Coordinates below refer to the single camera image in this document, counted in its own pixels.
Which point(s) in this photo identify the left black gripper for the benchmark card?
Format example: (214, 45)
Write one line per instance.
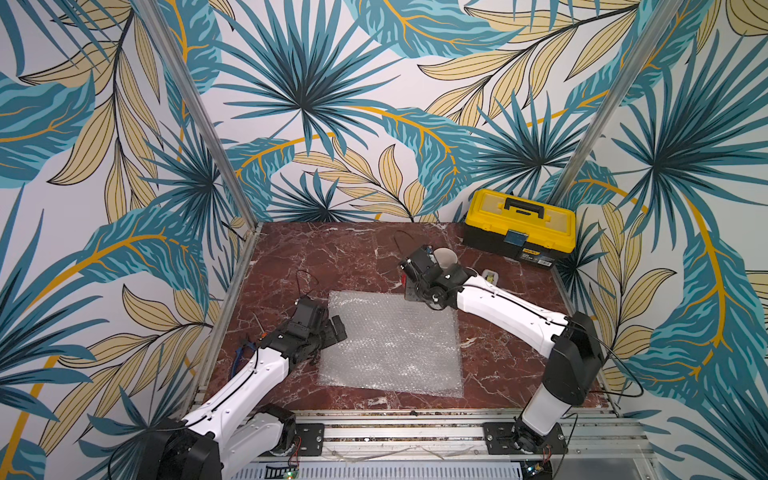
(331, 337)

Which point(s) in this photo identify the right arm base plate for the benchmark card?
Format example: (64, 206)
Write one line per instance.
(515, 438)

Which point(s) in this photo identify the right aluminium frame post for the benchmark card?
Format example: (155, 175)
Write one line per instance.
(647, 41)

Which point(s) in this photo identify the yellow black toolbox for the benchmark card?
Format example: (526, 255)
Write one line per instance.
(519, 229)

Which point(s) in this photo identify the left aluminium frame post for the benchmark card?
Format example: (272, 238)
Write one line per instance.
(160, 32)

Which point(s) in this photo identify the front aluminium rail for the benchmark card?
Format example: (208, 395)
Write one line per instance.
(591, 443)

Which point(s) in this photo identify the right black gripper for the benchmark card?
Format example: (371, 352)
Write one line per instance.
(417, 267)

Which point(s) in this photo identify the aluminium frame post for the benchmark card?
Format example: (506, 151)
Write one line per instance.
(647, 41)
(160, 32)

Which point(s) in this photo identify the clear bubble wrap sheet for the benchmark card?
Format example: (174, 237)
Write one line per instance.
(393, 345)

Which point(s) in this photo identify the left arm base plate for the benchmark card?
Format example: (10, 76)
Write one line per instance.
(267, 435)

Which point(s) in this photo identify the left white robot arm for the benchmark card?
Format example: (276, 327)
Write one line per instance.
(232, 428)

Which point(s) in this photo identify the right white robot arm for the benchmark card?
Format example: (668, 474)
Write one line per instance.
(569, 343)

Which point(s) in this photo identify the lavender mug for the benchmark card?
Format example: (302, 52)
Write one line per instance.
(445, 257)

